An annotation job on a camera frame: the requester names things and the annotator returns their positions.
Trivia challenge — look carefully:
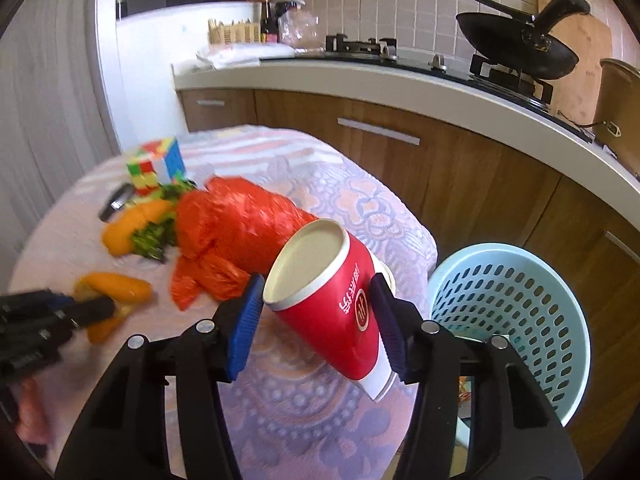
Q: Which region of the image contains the orange peel piece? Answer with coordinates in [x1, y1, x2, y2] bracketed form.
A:
[102, 198, 174, 258]
[73, 272, 153, 346]

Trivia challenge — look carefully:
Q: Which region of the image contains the green vegetable stalk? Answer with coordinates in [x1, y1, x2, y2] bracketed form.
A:
[130, 180, 196, 263]

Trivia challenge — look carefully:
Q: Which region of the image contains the red paper cup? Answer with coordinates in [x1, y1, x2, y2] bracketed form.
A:
[262, 219, 396, 402]

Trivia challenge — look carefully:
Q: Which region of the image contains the wooden kitchen cabinet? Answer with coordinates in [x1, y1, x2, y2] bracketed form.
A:
[178, 89, 639, 470]

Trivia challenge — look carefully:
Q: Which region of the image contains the person's left hand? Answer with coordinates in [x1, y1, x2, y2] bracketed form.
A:
[16, 377, 51, 445]

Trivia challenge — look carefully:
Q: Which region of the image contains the black car key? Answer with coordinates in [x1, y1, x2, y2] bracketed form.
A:
[99, 183, 134, 222]

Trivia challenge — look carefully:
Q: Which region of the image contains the light blue mesh basket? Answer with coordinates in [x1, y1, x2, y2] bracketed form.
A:
[426, 243, 591, 425]

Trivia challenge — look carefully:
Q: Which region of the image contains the red plastic bag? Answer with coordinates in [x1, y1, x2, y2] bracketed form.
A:
[170, 177, 317, 311]

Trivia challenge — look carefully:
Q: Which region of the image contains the colourful rubik's cube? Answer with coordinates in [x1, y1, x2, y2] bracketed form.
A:
[126, 136, 186, 196]

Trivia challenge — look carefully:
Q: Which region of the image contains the floral pink tablecloth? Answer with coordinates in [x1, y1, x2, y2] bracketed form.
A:
[10, 126, 437, 479]

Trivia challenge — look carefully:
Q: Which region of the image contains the white folded cloth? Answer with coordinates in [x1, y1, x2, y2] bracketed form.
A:
[195, 42, 296, 70]

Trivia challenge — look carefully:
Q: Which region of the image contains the white countertop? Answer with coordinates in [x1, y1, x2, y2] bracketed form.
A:
[171, 58, 640, 226]

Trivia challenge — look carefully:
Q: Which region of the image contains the wicker basket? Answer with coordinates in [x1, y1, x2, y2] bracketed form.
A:
[208, 20, 262, 46]

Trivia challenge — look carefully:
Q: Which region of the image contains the brown rice cooker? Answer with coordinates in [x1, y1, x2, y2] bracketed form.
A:
[593, 58, 640, 176]

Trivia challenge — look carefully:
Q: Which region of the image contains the dark sauce bottle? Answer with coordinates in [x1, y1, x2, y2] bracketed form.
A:
[260, 0, 279, 44]

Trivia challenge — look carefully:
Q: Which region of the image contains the wooden cutting board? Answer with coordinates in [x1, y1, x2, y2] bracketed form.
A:
[534, 0, 613, 126]

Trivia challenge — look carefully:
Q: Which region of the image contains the clear plastic bag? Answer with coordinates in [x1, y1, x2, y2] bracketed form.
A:
[278, 8, 324, 49]

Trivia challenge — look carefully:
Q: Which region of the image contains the black gas stove top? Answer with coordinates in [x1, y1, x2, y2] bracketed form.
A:
[275, 34, 594, 143]

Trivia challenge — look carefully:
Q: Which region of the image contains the black wok pan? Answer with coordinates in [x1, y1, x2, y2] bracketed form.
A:
[456, 0, 590, 80]

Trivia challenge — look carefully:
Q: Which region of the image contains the black spatula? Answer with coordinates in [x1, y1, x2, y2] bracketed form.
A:
[474, 0, 535, 24]

